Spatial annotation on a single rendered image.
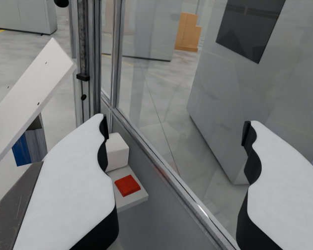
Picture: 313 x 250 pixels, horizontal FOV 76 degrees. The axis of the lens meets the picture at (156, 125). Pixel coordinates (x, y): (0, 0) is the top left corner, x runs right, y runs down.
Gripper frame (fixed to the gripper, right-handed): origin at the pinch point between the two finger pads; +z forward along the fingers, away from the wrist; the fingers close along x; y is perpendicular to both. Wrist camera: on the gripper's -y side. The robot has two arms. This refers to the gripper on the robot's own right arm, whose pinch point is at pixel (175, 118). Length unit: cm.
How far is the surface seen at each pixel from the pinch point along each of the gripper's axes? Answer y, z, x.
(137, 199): 59, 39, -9
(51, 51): 7, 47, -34
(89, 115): 42, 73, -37
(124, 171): 58, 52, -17
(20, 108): 18, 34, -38
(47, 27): 71, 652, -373
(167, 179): 49, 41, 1
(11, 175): 128, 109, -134
